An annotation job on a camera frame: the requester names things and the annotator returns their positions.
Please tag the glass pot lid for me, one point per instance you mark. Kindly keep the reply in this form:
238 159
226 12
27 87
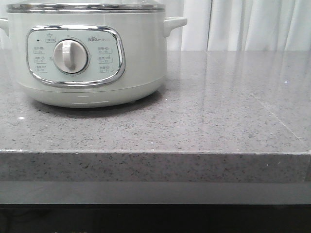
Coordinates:
83 5

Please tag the pale green electric pot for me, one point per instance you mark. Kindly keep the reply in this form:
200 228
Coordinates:
83 59

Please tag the white curtain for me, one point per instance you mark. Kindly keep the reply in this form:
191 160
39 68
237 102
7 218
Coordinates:
233 25

